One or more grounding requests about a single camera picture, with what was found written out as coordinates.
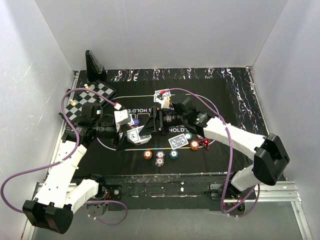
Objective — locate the red black all-in marker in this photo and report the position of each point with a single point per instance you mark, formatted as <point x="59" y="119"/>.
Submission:
<point x="205" y="143"/>

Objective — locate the green chips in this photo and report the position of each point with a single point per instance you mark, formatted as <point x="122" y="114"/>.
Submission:
<point x="188" y="136"/>

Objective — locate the orange poker chip stack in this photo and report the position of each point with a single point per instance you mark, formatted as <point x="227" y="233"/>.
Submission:
<point x="147" y="154"/>

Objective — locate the black poker table mat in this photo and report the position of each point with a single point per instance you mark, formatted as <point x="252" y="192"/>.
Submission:
<point x="227" y="89"/>

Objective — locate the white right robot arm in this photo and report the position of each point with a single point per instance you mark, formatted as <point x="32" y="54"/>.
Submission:
<point x="267" y="153"/>

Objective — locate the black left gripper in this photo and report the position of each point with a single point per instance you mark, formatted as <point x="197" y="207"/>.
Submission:
<point x="119" y="142"/>

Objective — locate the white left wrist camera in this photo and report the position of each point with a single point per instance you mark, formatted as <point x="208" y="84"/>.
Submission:
<point x="122" y="117"/>

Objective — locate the dealt cards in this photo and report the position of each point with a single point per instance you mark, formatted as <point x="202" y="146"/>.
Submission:
<point x="178" y="141"/>
<point x="161" y="94"/>

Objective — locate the black triangular card stand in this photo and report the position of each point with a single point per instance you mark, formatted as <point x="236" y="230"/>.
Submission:
<point x="95" y="70"/>

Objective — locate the black white chess board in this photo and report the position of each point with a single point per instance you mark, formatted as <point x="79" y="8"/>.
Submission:
<point x="75" y="111"/>

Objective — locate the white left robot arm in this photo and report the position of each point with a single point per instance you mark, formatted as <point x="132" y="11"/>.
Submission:
<point x="53" y="206"/>

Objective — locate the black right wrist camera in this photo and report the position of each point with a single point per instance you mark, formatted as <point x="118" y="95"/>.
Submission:
<point x="180" y="105"/>

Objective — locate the green poker chip stack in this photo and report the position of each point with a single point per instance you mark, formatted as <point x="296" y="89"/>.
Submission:
<point x="173" y="154"/>

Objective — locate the orange chips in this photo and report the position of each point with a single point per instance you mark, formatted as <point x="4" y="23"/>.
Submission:
<point x="194" y="145"/>

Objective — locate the pink chip front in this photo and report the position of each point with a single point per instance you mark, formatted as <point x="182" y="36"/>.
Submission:
<point x="159" y="162"/>

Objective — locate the blue small blind button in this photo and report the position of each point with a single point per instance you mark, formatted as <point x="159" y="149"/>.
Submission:
<point x="136" y="121"/>

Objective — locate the white chess pawn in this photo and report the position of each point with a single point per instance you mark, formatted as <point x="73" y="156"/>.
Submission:
<point x="72" y="102"/>

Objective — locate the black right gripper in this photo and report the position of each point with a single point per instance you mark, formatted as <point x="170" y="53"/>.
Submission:
<point x="151" y="125"/>

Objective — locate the aluminium rail frame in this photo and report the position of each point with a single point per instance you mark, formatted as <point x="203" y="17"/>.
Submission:
<point x="283" y="191"/>

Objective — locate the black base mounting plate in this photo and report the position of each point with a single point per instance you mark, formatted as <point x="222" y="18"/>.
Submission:
<point x="162" y="191"/>

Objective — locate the blue playing card deck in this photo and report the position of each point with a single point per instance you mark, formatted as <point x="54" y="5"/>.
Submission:
<point x="134" y="137"/>

